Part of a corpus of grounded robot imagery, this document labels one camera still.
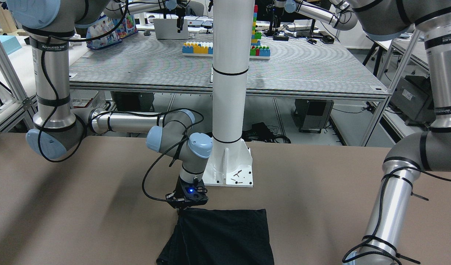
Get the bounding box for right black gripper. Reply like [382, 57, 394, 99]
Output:
[165, 177, 209, 209]

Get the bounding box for black printed t-shirt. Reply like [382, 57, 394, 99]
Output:
[156, 208, 274, 265]

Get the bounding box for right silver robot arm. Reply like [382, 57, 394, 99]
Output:
[6, 0, 213, 209]

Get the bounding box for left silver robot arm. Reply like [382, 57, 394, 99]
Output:
[342, 0, 451, 265]

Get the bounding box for perforated metal shelf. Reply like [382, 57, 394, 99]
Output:
[70, 34, 390, 101]

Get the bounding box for colourful toy brick set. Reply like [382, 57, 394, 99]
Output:
[182, 0, 271, 62]

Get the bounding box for grey computer tower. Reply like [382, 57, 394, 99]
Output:
[294, 99, 334, 134]

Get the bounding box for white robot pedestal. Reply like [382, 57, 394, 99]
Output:
[203, 0, 254, 188]

